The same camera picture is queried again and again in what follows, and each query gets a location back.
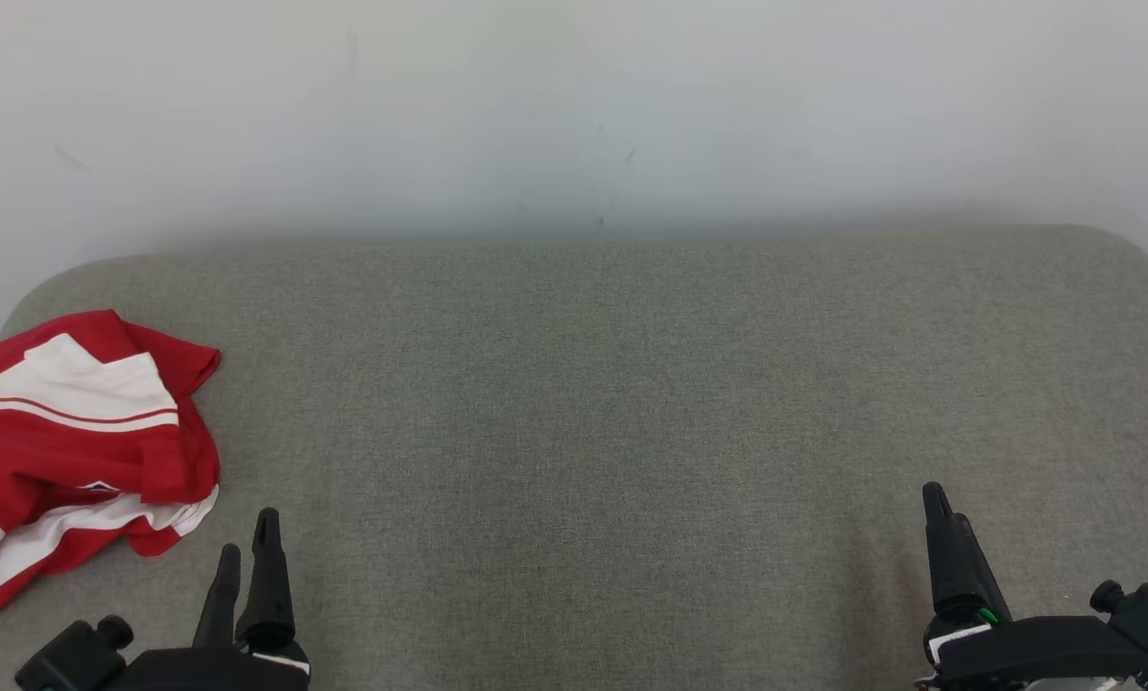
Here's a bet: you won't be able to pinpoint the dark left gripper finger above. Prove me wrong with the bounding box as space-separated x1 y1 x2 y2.
193 544 242 649
235 509 297 654

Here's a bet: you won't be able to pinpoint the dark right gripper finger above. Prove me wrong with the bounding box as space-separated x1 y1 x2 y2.
953 512 1013 625
922 482 986 615

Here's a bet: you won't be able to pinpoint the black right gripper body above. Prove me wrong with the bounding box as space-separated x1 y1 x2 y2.
924 603 1148 688

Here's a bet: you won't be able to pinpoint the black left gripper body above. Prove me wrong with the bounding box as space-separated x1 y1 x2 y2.
104 645 311 691

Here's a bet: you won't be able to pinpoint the red white sports shorts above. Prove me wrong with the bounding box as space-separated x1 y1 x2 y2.
0 417 222 631

